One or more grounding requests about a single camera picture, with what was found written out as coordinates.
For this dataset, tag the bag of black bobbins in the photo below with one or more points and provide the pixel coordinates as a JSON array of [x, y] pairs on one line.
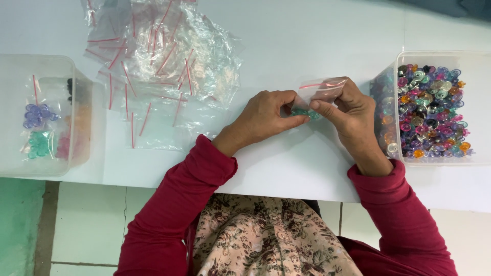
[[69, 90]]

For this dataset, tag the clear plastic container with bags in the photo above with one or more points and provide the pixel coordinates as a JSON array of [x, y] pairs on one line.
[[15, 161]]

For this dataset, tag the bag of pink bobbins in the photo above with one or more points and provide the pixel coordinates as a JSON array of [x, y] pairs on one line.
[[63, 147]]

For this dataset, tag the clear plastic container with bobbins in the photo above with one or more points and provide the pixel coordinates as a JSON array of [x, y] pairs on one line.
[[479, 61]]

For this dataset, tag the person's left hand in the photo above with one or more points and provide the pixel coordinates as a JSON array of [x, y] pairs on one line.
[[257, 119]]

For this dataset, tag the person's right hand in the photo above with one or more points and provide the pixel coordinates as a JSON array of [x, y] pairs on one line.
[[358, 120]]

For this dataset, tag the dark grey cloth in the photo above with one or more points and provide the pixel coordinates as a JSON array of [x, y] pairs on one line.
[[445, 7]]

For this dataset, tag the bag of orange bobbins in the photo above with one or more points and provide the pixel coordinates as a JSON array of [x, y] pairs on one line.
[[81, 126]]

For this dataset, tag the small clear zip bag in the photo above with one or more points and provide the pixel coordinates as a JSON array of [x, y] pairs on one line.
[[321, 90]]

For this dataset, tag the person's floral garment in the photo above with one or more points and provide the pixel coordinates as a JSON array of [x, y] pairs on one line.
[[268, 237]]

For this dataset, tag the heap of colourful loose bobbins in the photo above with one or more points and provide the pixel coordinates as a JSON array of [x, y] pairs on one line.
[[429, 111]]

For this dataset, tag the green bobbins in held bag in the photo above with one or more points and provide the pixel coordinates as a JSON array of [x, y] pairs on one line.
[[303, 113]]

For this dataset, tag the pile of empty zip bags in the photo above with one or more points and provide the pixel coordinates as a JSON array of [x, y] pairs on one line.
[[165, 65]]

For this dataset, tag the bag of purple bobbins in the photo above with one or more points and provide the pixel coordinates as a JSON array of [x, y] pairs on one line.
[[36, 114]]

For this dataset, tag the bag of green bobbins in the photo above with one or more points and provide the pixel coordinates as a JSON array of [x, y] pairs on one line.
[[38, 143]]

